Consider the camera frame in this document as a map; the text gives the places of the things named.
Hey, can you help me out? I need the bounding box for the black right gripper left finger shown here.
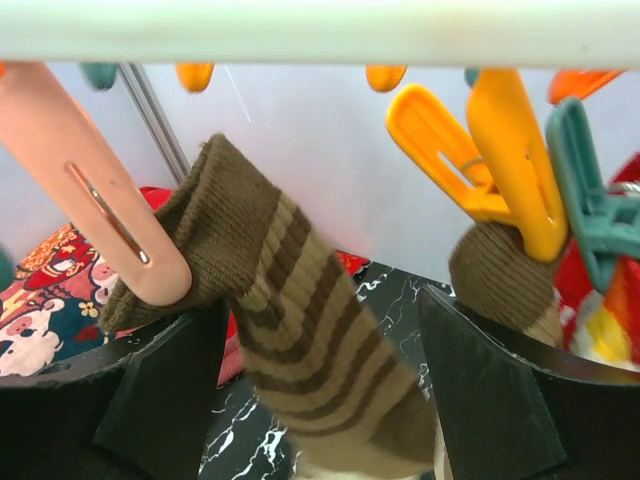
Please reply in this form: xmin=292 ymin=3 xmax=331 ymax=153
xmin=1 ymin=302 xmax=229 ymax=479

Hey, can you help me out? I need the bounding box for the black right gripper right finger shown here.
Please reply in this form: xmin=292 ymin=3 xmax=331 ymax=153
xmin=417 ymin=286 xmax=639 ymax=479

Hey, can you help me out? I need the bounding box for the red patterned sock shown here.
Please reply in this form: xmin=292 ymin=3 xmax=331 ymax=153
xmin=555 ymin=157 xmax=639 ymax=371

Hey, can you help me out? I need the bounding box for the brown striped sock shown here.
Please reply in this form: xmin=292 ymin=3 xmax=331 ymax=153
xmin=100 ymin=134 xmax=436 ymax=479
xmin=448 ymin=223 xmax=562 ymax=347

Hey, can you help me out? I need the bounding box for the pink clothes peg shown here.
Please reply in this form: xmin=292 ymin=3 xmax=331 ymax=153
xmin=1 ymin=62 xmax=192 ymax=306

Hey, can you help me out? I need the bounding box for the white plastic clip hanger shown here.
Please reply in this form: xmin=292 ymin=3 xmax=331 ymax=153
xmin=1 ymin=1 xmax=639 ymax=69

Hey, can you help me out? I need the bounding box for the red patterned pillow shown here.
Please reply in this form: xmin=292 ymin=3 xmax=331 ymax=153
xmin=0 ymin=185 xmax=371 ymax=389

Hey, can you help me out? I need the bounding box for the teal front clothes peg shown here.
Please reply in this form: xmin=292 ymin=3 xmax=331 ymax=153
xmin=545 ymin=97 xmax=639 ymax=293

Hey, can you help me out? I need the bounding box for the yellow front clothes peg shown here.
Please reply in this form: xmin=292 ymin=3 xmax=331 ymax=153
xmin=386 ymin=68 xmax=569 ymax=262

